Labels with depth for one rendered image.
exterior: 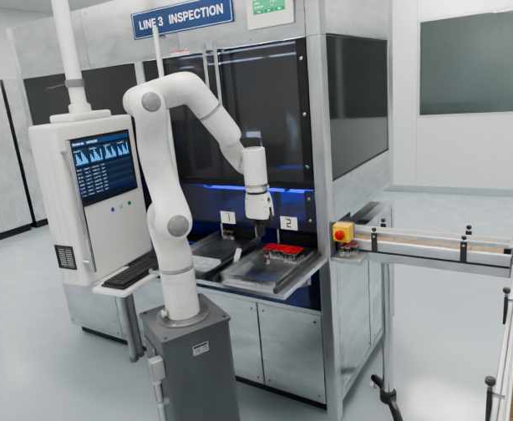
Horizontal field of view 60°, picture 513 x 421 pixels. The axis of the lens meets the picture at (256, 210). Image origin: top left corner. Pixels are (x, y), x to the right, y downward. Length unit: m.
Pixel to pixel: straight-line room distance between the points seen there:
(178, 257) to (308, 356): 1.02
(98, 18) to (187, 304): 1.62
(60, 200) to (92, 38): 0.95
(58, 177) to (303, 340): 1.35
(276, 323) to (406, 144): 4.63
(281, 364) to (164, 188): 1.29
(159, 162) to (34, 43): 1.77
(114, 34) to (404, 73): 4.62
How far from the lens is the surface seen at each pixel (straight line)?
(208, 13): 2.14
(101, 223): 2.27
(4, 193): 6.66
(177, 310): 1.61
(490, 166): 6.44
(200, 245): 2.27
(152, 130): 1.42
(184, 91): 1.48
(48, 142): 2.13
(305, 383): 2.42
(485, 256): 1.95
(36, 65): 3.10
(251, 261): 2.01
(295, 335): 2.28
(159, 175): 1.46
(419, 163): 6.57
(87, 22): 2.70
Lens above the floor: 1.63
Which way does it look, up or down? 16 degrees down
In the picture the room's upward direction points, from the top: 5 degrees counter-clockwise
